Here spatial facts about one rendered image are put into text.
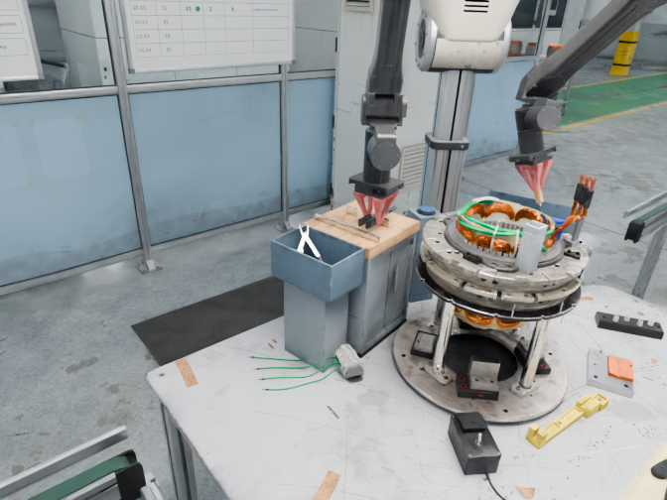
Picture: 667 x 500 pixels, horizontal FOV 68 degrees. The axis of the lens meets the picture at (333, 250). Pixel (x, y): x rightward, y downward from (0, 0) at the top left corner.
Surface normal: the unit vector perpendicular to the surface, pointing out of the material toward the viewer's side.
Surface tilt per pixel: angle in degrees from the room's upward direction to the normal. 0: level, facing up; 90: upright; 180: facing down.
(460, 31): 90
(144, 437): 0
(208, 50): 90
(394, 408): 0
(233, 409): 0
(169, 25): 90
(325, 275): 90
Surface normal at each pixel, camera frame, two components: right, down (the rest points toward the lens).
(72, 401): 0.04, -0.89
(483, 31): 0.04, 0.46
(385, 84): 0.03, 0.69
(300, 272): -0.64, 0.33
